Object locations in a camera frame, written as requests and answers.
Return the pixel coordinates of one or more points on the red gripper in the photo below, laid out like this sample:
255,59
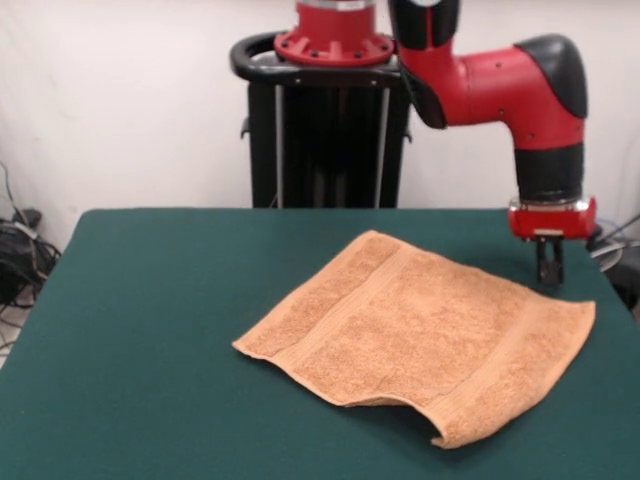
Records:
550,222

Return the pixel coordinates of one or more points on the tan terry towel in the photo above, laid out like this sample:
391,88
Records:
415,340

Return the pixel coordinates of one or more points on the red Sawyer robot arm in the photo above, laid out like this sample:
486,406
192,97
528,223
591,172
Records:
500,90

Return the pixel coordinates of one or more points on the dark green table cloth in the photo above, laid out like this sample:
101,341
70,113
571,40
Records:
125,375

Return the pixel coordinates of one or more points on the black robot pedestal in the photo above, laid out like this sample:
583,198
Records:
330,140

